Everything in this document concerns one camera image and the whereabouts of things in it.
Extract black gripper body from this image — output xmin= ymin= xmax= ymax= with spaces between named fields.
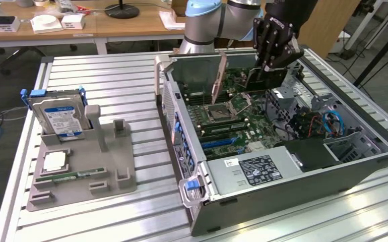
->
xmin=264 ymin=0 xmax=319 ymax=64

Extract graphics card with metal bracket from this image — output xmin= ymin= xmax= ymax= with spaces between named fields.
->
xmin=211 ymin=49 xmax=289 ymax=105

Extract wooden cabinet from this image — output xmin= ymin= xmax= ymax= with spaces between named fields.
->
xmin=273 ymin=0 xmax=361 ymax=59

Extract tall metal disk bay cage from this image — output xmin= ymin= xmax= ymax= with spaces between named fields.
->
xmin=265 ymin=62 xmax=336 ymax=124

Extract metal socket cover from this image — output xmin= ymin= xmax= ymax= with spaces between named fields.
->
xmin=229 ymin=91 xmax=252 ymax=113

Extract brown cardboard box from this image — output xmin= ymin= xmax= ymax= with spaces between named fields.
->
xmin=172 ymin=0 xmax=188 ymax=17

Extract white papers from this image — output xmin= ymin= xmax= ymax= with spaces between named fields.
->
xmin=159 ymin=10 xmax=187 ymax=31

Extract black stand pole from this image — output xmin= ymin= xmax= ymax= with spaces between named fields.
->
xmin=353 ymin=15 xmax=388 ymax=88

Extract CPU socket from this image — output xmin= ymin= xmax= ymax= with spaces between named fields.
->
xmin=205 ymin=103 xmax=241 ymax=124

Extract green motherboard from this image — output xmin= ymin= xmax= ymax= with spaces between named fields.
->
xmin=179 ymin=82 xmax=287 ymax=161

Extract wooden desk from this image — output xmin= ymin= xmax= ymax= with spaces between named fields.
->
xmin=0 ymin=0 xmax=281 ymax=55

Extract black lamp base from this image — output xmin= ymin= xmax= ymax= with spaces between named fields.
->
xmin=104 ymin=0 xmax=140 ymax=20

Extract blue expansion slot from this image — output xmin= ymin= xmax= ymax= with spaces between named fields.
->
xmin=201 ymin=139 xmax=232 ymax=150

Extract low metal disk bay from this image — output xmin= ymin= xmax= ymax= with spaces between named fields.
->
xmin=323 ymin=131 xmax=388 ymax=163

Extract grey power supply unit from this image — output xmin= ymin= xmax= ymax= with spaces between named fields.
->
xmin=205 ymin=146 xmax=304 ymax=196

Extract small white box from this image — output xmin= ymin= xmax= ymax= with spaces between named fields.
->
xmin=60 ymin=14 xmax=87 ymax=30

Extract open dark grey PC case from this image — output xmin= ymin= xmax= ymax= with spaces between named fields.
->
xmin=155 ymin=45 xmax=388 ymax=237

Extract blue case latch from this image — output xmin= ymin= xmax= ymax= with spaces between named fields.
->
xmin=185 ymin=180 xmax=204 ymax=192

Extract white boxes on desk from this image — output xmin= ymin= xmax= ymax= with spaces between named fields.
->
xmin=31 ymin=14 xmax=64 ymax=34

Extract hard disk in blue caddy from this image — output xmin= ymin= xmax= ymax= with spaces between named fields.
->
xmin=17 ymin=85 xmax=92 ymax=142

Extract white box with black lid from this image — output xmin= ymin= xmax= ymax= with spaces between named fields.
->
xmin=0 ymin=15 xmax=21 ymax=33

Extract grey parts rack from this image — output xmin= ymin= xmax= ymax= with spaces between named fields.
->
xmin=25 ymin=104 xmax=137 ymax=214

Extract black office chair base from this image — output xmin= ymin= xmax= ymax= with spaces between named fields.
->
xmin=0 ymin=44 xmax=79 ymax=75

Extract silver CPU chip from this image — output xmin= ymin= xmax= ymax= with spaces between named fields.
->
xmin=43 ymin=152 xmax=68 ymax=172

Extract loose green RAM stick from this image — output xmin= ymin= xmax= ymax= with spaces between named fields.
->
xmin=35 ymin=169 xmax=105 ymax=184

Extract blue wire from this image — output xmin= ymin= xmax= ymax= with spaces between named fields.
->
xmin=321 ymin=109 xmax=347 ymax=138

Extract grey floor cable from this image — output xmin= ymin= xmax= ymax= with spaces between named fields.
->
xmin=0 ymin=107 xmax=29 ymax=122

